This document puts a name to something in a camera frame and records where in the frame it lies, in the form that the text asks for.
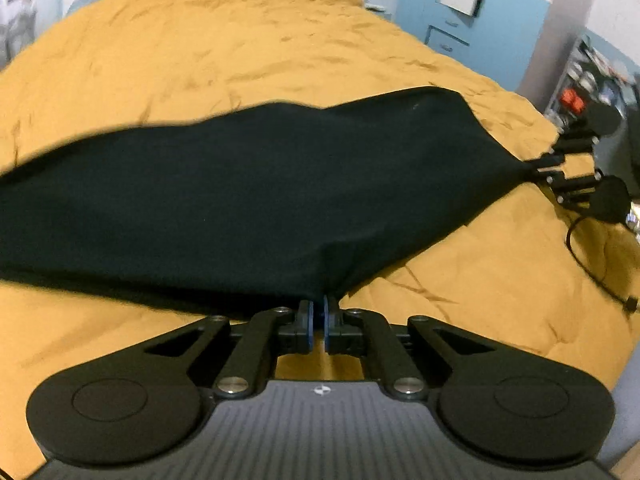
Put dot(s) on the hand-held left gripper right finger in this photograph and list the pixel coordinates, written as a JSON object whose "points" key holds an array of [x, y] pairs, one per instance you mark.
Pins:
{"points": [[328, 320]]}

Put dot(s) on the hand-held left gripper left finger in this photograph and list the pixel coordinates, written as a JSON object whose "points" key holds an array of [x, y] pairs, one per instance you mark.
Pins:
{"points": [[311, 320]]}

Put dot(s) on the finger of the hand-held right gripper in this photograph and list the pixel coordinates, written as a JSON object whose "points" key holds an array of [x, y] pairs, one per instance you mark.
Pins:
{"points": [[550, 161], [570, 187]]}

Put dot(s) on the black pants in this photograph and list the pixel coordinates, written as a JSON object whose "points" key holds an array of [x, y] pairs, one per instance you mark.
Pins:
{"points": [[250, 185]]}

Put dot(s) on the cluttered storage shelf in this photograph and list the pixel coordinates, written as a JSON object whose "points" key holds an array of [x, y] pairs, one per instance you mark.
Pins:
{"points": [[580, 70]]}

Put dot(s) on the blue cabinet with drawers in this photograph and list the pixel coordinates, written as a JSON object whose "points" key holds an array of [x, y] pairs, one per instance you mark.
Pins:
{"points": [[450, 35]]}

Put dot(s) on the mustard yellow bed blanket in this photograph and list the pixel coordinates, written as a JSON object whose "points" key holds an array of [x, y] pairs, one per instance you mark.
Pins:
{"points": [[200, 50]]}

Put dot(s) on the wall poster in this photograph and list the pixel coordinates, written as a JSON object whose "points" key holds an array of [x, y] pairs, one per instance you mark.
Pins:
{"points": [[25, 5]]}

